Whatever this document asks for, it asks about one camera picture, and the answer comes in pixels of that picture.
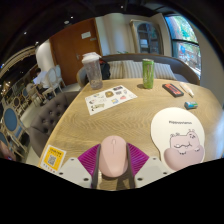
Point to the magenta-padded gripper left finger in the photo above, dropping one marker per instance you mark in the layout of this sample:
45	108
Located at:
87	161

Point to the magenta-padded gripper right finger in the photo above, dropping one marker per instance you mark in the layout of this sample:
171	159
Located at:
139	160

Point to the pink computer mouse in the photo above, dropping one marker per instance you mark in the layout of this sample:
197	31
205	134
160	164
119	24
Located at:
113	156

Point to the white mouse pad pink rest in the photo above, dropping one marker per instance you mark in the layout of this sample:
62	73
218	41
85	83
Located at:
173	130

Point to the yellow code card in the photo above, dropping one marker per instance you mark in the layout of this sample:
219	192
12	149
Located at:
52	159

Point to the grey tufted chair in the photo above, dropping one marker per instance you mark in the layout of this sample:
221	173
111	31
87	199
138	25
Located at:
50	116

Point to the white sticker sheet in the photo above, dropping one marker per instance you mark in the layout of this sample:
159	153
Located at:
110	99

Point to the small teal pack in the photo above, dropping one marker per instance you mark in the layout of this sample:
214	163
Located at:
190	105

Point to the flat black red box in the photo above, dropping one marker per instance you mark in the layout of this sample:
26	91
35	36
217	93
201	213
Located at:
172	90

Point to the white tube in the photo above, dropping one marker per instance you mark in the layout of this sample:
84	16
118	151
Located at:
186	89

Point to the group of dining chairs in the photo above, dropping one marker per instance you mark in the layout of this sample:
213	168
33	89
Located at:
11	120

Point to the green drink can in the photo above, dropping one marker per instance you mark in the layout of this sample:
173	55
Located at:
148	74

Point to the clear shaker bottle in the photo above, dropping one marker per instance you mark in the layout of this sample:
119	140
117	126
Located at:
93	71

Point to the striped cushion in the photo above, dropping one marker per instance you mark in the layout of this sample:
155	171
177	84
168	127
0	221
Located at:
165	71
132	69
116	69

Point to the black backpack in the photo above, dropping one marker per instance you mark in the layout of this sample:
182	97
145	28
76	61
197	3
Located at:
105	69

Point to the person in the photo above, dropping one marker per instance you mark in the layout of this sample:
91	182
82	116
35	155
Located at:
40	78

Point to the grey curved sofa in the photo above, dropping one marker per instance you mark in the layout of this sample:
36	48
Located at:
181	68

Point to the brown wooden door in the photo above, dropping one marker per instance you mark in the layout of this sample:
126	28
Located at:
68	50

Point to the glass door cabinet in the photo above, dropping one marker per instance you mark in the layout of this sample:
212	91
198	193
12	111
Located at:
146	36

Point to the dark framed window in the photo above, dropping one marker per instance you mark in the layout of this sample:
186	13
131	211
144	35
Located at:
185	43

